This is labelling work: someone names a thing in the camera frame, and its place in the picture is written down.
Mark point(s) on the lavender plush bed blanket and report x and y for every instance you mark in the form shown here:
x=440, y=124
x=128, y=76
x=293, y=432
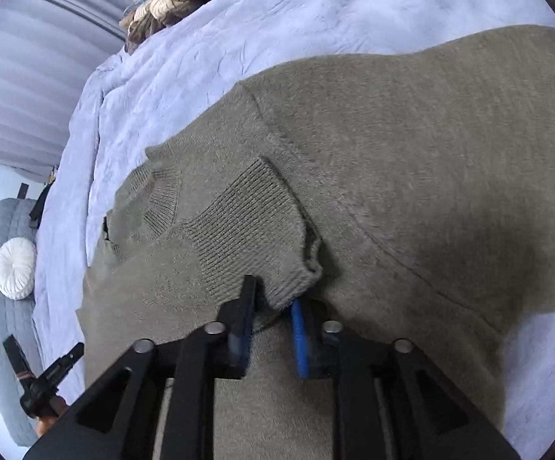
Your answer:
x=134, y=100

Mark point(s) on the round white pleated cushion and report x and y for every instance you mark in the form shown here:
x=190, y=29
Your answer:
x=17, y=268

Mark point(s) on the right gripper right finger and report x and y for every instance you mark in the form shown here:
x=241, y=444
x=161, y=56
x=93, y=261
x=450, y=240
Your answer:
x=390, y=401

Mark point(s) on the person's left hand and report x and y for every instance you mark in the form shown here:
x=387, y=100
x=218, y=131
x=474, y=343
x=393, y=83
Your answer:
x=49, y=421

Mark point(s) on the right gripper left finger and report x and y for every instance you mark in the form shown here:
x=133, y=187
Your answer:
x=157, y=401

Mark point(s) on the grey quilted sofa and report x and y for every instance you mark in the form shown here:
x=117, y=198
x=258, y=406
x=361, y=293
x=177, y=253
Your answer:
x=16, y=318

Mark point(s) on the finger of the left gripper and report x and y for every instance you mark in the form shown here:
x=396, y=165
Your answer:
x=64, y=361
x=17, y=359

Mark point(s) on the olive brown knit sweater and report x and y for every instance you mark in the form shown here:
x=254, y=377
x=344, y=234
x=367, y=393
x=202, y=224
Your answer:
x=414, y=194

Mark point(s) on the grey pleated curtain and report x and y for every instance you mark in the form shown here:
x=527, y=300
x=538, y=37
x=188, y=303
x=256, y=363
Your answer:
x=48, y=49

